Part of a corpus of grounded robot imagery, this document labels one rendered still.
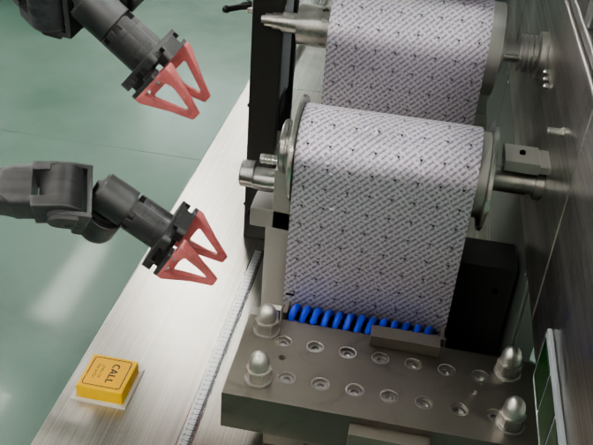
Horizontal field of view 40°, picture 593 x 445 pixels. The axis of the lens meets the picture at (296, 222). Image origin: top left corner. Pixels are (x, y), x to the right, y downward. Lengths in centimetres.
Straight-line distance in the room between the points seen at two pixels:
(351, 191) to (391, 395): 27
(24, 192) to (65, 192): 5
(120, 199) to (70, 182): 7
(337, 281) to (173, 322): 33
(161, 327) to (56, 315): 149
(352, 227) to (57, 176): 40
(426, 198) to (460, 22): 30
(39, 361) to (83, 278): 43
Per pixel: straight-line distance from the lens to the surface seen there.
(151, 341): 132
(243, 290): 142
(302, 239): 112
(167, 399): 123
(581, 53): 104
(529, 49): 129
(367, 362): 111
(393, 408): 106
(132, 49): 110
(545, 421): 87
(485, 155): 107
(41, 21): 115
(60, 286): 294
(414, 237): 110
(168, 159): 367
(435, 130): 108
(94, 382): 123
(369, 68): 125
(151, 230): 115
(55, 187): 113
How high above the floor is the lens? 177
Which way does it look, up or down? 33 degrees down
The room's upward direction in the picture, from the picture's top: 5 degrees clockwise
